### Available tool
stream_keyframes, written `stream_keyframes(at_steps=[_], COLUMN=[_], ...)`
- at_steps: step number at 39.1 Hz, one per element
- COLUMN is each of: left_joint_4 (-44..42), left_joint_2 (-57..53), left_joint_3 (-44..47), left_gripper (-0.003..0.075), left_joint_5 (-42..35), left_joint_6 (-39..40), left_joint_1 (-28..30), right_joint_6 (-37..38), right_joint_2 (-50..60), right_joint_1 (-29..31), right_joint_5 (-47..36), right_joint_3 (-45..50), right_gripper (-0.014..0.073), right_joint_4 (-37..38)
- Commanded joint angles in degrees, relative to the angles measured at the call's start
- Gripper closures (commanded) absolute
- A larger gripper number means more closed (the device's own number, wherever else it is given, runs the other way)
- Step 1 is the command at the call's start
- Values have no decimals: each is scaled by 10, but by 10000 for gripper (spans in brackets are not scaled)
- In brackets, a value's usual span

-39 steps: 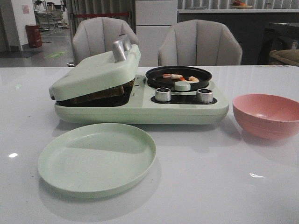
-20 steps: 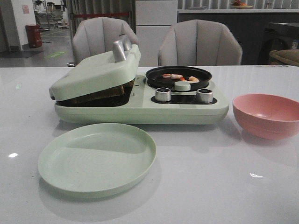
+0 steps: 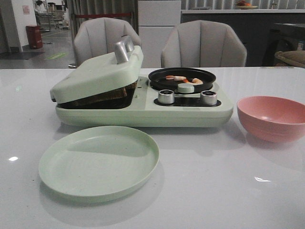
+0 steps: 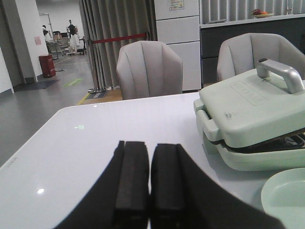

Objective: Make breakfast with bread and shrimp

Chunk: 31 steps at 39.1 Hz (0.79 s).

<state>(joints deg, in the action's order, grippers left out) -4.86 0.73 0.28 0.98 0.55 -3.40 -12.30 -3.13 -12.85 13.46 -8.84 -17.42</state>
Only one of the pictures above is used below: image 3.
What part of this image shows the bread slice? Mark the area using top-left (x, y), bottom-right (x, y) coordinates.
top-left (70, 87), bottom-right (127, 106)

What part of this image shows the green breakfast maker lid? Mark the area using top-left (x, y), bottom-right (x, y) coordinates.
top-left (50, 36), bottom-right (143, 106)

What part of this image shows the pink bowl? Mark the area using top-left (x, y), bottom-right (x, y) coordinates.
top-left (237, 96), bottom-right (305, 143)

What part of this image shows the left silver knob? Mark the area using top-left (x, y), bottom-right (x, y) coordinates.
top-left (157, 89), bottom-right (175, 104)

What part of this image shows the silver knob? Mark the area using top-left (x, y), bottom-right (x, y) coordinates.
top-left (200, 91), bottom-right (217, 106)
top-left (157, 89), bottom-right (175, 104)

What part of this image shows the black round frying pan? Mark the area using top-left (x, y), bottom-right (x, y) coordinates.
top-left (148, 67), bottom-right (216, 93)

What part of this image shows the right silver knob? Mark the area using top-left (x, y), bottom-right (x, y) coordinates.
top-left (200, 91), bottom-right (217, 106)

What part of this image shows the light green plate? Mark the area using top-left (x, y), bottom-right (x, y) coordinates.
top-left (38, 126), bottom-right (159, 203)

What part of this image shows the right beige chair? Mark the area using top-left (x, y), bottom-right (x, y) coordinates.
top-left (161, 20), bottom-right (247, 68)

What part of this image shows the beige chair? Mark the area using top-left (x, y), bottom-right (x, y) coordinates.
top-left (73, 18), bottom-right (142, 66)
top-left (161, 20), bottom-right (247, 68)

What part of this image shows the left beige chair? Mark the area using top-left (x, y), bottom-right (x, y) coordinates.
top-left (73, 18), bottom-right (142, 66)

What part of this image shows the white refrigerator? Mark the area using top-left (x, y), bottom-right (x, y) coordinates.
top-left (138, 0), bottom-right (181, 68)

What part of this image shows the red barrier belt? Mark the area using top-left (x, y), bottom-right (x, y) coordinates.
top-left (74, 12), bottom-right (133, 19)

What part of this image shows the dark kitchen counter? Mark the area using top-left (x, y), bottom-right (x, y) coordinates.
top-left (181, 9), bottom-right (305, 67)

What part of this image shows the fruit plate on counter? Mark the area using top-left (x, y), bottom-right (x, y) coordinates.
top-left (235, 0), bottom-right (258, 10)

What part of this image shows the red bin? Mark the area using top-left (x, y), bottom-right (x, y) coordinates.
top-left (26, 25), bottom-right (43, 49)

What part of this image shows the olive cushion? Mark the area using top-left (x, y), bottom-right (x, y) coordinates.
top-left (274, 50), bottom-right (305, 68)

